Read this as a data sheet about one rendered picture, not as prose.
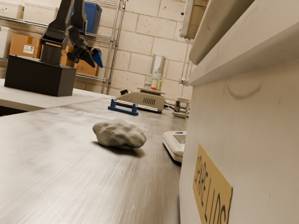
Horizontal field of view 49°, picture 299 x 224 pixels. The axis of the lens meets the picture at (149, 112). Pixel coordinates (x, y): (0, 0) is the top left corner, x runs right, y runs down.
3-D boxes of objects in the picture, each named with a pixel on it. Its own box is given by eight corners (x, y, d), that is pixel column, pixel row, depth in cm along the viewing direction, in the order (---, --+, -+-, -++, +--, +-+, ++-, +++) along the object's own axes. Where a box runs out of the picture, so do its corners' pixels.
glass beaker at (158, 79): (147, 90, 135) (151, 70, 134) (151, 90, 140) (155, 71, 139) (161, 92, 133) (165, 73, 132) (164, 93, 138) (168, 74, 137)
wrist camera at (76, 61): (80, 46, 153) (70, 54, 154) (72, 44, 146) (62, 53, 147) (87, 56, 152) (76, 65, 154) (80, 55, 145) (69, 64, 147)
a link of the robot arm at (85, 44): (91, 38, 158) (82, 46, 159) (73, 34, 140) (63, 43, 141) (102, 51, 157) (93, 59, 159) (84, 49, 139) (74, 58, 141)
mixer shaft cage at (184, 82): (178, 84, 176) (187, 38, 174) (177, 84, 182) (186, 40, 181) (190, 86, 176) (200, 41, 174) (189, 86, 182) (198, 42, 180)
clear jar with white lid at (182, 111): (172, 116, 131) (176, 96, 131) (172, 114, 137) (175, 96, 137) (187, 119, 131) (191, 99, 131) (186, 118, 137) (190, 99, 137)
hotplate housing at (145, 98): (113, 104, 131) (117, 85, 130) (116, 102, 144) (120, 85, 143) (167, 115, 131) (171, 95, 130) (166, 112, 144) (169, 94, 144)
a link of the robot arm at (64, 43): (61, 50, 119) (65, 33, 118) (37, 44, 119) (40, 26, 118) (66, 51, 125) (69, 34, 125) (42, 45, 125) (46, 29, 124)
